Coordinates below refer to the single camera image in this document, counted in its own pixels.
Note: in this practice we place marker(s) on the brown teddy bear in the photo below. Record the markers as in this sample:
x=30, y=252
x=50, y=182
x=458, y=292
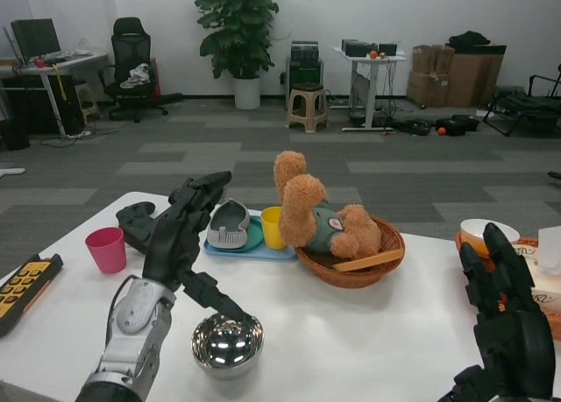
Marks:
x=302, y=200

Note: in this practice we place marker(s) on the light blue tray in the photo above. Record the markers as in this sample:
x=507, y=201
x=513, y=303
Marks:
x=276, y=254

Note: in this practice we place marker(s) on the large black equipment box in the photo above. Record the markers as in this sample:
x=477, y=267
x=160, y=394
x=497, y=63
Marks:
x=356, y=48

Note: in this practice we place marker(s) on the beige plastic stool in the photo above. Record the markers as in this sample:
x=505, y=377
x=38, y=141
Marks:
x=307, y=108

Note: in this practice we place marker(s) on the teal round plate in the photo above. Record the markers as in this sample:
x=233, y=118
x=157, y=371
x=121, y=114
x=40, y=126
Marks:
x=255, y=237

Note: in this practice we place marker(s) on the large green potted plant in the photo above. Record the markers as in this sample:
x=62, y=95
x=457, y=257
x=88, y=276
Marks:
x=239, y=25

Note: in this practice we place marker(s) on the small white standing desk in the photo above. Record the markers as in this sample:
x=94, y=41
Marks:
x=372, y=86

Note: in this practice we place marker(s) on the round wicker basket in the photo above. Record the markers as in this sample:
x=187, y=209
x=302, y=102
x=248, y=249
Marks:
x=359, y=277

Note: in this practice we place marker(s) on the black floor cases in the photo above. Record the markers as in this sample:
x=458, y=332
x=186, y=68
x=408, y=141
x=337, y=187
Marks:
x=460, y=125

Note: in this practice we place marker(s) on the rectangular wicker tray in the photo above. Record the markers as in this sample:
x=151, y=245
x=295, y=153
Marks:
x=553, y=321

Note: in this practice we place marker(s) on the small black equipment box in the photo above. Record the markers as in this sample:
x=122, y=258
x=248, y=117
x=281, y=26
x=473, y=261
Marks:
x=388, y=49

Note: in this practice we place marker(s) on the black computer monitor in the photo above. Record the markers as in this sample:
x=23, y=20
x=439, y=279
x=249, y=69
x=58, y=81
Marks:
x=35, y=38

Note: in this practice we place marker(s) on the stacked brown cardboard boxes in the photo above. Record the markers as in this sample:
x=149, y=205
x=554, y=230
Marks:
x=428, y=75

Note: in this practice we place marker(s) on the soft tissue pack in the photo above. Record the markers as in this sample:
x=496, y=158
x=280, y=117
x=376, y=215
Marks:
x=548, y=266

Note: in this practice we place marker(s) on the black waste bin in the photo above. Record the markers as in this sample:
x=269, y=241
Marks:
x=14, y=135

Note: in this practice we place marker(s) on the red panel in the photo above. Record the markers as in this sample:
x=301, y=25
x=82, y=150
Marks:
x=153, y=75

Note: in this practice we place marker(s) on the white ceramic bowl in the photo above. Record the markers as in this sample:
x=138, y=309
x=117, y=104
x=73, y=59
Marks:
x=475, y=229

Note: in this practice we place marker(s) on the white office desk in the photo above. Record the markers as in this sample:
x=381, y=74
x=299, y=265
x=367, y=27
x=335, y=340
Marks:
x=52, y=67

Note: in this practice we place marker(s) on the black green equipment cabinet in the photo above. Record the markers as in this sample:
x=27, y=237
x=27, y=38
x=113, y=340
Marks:
x=304, y=67

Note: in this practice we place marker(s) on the black folding bed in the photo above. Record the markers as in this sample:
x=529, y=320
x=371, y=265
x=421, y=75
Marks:
x=526, y=106

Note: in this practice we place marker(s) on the black game controller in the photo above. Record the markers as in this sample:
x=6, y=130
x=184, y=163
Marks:
x=133, y=213

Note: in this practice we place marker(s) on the yellow black remote control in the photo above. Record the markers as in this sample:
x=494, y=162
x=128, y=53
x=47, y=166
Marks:
x=26, y=288

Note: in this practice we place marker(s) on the black bag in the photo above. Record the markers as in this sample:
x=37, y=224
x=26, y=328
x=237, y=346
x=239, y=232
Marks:
x=469, y=38

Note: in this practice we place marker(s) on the yellow plastic cup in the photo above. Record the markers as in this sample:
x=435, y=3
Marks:
x=274, y=229

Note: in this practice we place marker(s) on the large brown cardboard box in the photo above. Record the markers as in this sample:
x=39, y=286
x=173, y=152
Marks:
x=475, y=80

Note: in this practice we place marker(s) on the white plant pot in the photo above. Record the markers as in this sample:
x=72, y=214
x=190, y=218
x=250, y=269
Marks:
x=246, y=93

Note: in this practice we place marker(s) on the orange bowl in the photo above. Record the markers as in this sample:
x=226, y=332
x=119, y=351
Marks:
x=480, y=249

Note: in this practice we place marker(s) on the shiny metal bowl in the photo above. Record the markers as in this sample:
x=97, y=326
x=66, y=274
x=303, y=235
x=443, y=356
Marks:
x=228, y=349

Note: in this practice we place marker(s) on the grey white cloth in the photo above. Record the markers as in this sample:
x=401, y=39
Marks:
x=136, y=75

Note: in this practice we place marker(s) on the wooden stick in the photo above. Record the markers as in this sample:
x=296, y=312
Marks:
x=368, y=261

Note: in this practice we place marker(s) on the black office chair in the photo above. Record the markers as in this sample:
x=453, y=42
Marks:
x=129, y=43

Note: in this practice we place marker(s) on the pink plastic cup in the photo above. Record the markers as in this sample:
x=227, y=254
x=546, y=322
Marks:
x=107, y=251

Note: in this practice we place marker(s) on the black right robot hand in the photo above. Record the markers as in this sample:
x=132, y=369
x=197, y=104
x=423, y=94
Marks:
x=513, y=349

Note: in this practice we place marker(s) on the grey slip-on shoe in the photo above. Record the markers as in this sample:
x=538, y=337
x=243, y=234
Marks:
x=228, y=227

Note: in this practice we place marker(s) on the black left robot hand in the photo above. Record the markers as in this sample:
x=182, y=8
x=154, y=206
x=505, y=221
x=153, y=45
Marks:
x=175, y=248

